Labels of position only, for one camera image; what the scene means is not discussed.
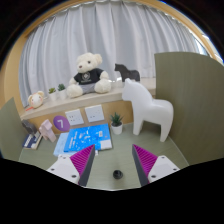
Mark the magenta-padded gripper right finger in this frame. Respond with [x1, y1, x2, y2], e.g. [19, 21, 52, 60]
[132, 144, 182, 187]

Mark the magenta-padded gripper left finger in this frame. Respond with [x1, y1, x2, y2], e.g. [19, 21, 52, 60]
[45, 144, 96, 187]

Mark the black charger block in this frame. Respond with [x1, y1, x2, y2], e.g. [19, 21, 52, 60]
[112, 169, 124, 180]

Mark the light blue book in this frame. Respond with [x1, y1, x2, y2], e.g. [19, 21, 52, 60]
[53, 132, 99, 158]

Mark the bright blue book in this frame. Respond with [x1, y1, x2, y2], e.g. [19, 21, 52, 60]
[63, 123, 113, 153]

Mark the pink horse figurine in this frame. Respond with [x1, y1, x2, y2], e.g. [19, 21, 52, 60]
[38, 119, 57, 143]

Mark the purple round number sign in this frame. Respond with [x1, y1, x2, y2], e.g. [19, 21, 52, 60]
[52, 115, 71, 133]

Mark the grey horse figurine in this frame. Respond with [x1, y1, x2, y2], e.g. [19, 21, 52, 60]
[21, 119, 38, 136]

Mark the large white horse figurine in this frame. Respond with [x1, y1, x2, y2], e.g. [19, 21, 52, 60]
[121, 78, 175, 143]

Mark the small plant in white pot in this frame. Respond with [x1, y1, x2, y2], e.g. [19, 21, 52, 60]
[47, 87, 58, 102]
[109, 111, 124, 136]
[56, 83, 67, 100]

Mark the green partition panel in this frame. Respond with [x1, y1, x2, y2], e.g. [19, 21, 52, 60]
[0, 97, 28, 161]
[153, 51, 224, 166]

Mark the wooden shelf ledge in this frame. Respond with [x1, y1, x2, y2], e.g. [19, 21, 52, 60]
[19, 78, 157, 121]

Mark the orange and cream plush toy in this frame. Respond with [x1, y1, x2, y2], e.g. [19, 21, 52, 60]
[27, 90, 46, 109]

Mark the black horse figurine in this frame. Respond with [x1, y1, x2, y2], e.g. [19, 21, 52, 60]
[114, 63, 141, 83]

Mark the cream teddy bear black shirt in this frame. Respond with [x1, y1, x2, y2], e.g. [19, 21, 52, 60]
[66, 52, 113, 99]

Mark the grey curtain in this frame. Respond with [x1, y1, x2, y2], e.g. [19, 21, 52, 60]
[18, 0, 208, 108]

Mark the white wall socket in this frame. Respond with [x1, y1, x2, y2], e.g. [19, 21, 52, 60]
[64, 108, 85, 127]
[84, 104, 106, 124]

